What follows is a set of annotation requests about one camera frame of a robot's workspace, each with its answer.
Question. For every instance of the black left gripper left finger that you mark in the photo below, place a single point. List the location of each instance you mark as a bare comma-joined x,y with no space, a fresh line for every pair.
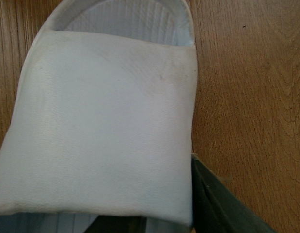
118,224

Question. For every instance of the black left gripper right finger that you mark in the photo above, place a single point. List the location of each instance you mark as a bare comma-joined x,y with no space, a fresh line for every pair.
216,209

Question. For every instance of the light blue slide slipper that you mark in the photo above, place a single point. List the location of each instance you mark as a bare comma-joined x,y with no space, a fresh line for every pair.
102,120

